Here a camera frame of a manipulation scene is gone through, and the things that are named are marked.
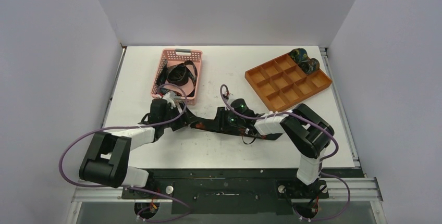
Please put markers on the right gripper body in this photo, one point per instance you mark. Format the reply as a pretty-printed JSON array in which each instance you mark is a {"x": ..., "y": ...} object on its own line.
[{"x": 220, "y": 117}]

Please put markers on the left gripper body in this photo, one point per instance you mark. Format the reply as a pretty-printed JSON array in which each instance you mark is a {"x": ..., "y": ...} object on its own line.
[{"x": 182, "y": 122}]

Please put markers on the black orange floral tie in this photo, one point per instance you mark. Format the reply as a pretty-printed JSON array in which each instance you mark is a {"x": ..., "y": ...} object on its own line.
[{"x": 203, "y": 124}]

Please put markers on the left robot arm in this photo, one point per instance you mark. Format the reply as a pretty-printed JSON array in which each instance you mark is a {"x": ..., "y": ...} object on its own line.
[{"x": 106, "y": 160}]

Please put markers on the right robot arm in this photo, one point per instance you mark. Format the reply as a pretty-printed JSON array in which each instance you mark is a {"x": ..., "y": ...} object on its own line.
[{"x": 308, "y": 131}]

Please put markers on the dark tie in basket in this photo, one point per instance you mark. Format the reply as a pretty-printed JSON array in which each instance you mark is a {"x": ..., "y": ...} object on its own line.
[{"x": 179, "y": 75}]

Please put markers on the pink plastic basket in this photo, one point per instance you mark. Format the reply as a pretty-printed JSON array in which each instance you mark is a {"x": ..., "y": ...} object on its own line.
[{"x": 174, "y": 57}]

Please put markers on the orange divided tray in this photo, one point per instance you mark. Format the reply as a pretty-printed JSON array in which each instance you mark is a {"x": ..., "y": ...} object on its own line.
[{"x": 281, "y": 84}]

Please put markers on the rolled blue green tie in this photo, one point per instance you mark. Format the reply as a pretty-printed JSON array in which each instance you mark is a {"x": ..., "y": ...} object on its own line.
[{"x": 298, "y": 55}]

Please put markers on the rolled dark floral tie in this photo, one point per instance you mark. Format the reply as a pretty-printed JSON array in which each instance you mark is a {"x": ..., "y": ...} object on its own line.
[{"x": 309, "y": 66}]

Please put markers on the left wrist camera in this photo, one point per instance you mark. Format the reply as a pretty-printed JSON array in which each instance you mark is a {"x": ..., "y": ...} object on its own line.
[{"x": 171, "y": 98}]

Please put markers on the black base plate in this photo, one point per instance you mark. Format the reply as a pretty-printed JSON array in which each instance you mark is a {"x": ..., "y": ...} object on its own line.
[{"x": 235, "y": 191}]

